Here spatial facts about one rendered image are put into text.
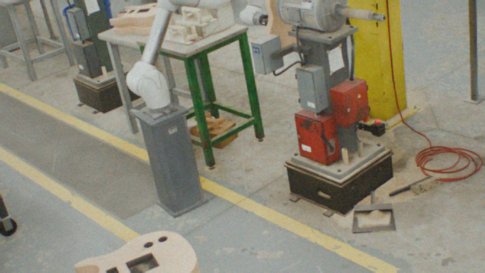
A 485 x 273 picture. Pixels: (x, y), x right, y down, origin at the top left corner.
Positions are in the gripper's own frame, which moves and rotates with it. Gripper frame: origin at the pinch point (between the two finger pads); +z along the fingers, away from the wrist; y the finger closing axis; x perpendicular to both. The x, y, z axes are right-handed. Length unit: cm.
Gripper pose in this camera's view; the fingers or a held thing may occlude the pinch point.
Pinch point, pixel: (283, 24)
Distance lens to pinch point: 469.1
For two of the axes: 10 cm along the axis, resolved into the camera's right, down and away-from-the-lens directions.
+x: -0.5, -9.3, -3.7
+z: 6.6, 2.5, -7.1
